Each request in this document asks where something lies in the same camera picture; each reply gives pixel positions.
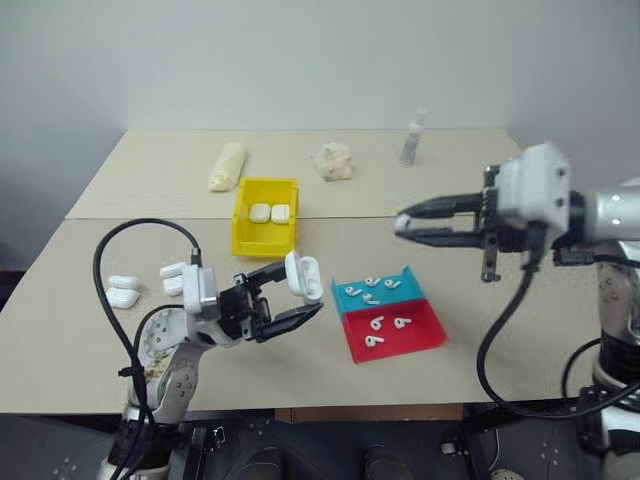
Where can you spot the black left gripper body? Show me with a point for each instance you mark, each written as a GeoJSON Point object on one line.
{"type": "Point", "coordinates": [240, 312]}

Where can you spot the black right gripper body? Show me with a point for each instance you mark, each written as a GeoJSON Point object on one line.
{"type": "Point", "coordinates": [492, 220]}

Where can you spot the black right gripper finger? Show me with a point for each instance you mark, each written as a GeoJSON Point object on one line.
{"type": "Point", "coordinates": [450, 237]}
{"type": "Point", "coordinates": [450, 205]}

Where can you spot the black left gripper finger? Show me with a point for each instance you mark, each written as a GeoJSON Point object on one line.
{"type": "Point", "coordinates": [292, 320]}
{"type": "Point", "coordinates": [265, 277]}

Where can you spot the white earbud case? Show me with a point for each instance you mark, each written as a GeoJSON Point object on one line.
{"type": "Point", "coordinates": [281, 213]}
{"type": "Point", "coordinates": [172, 287]}
{"type": "Point", "coordinates": [260, 213]}
{"type": "Point", "coordinates": [172, 271]}
{"type": "Point", "coordinates": [306, 277]}
{"type": "Point", "coordinates": [122, 299]}
{"type": "Point", "coordinates": [125, 282]}

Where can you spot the white earbud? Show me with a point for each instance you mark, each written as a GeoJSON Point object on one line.
{"type": "Point", "coordinates": [376, 321]}
{"type": "Point", "coordinates": [352, 292]}
{"type": "Point", "coordinates": [402, 322]}
{"type": "Point", "coordinates": [370, 299]}
{"type": "Point", "coordinates": [372, 341]}
{"type": "Point", "coordinates": [401, 222]}
{"type": "Point", "coordinates": [372, 281]}

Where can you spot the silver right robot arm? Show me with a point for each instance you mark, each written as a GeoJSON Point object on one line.
{"type": "Point", "coordinates": [615, 210]}

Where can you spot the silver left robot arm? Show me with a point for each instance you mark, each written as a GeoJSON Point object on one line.
{"type": "Point", "coordinates": [170, 370]}

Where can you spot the yellow plastic bin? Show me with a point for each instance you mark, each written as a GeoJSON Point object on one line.
{"type": "Point", "coordinates": [242, 235]}

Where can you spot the closed white earbud case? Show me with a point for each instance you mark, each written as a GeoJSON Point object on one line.
{"type": "Point", "coordinates": [172, 287]}
{"type": "Point", "coordinates": [125, 282]}
{"type": "Point", "coordinates": [122, 299]}
{"type": "Point", "coordinates": [281, 213]}
{"type": "Point", "coordinates": [260, 213]}
{"type": "Point", "coordinates": [172, 271]}

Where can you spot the small clear spray bottle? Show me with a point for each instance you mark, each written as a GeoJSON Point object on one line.
{"type": "Point", "coordinates": [411, 145]}

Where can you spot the blue plastic tray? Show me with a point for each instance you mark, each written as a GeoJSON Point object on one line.
{"type": "Point", "coordinates": [390, 297]}

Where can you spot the red plastic tray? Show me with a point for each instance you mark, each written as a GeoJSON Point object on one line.
{"type": "Point", "coordinates": [415, 340]}

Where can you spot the long pale yellow bag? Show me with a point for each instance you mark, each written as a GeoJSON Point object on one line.
{"type": "Point", "coordinates": [227, 167]}

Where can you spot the clear bag of white items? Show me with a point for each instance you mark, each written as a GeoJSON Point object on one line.
{"type": "Point", "coordinates": [332, 162]}

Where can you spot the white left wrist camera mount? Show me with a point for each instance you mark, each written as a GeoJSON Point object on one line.
{"type": "Point", "coordinates": [197, 287]}

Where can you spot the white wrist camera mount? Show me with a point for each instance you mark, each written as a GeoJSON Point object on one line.
{"type": "Point", "coordinates": [535, 185]}
{"type": "Point", "coordinates": [197, 287]}

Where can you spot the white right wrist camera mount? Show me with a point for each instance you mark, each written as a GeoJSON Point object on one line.
{"type": "Point", "coordinates": [535, 185]}

